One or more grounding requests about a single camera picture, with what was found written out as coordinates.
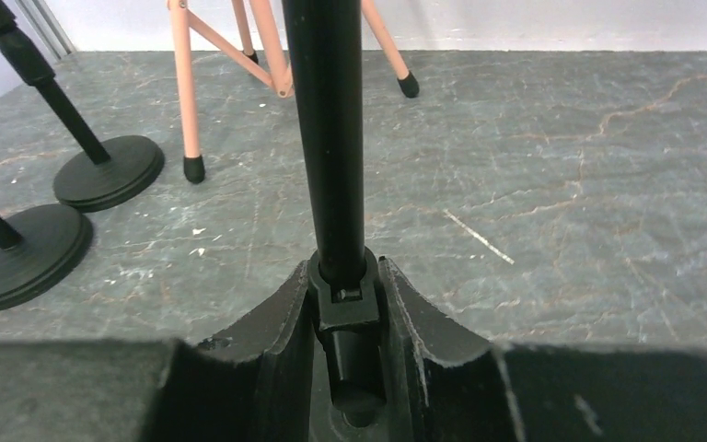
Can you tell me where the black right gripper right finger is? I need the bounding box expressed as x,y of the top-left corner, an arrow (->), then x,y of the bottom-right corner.
379,258 -> 707,441

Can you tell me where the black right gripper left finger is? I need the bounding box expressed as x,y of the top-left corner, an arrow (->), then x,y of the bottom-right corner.
0,263 -> 313,441

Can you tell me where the black microphone desk stand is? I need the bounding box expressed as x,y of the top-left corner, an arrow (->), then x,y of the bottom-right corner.
0,1 -> 165,213

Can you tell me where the pink tripod music stand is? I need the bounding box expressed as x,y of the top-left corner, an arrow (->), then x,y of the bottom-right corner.
167,0 -> 421,185

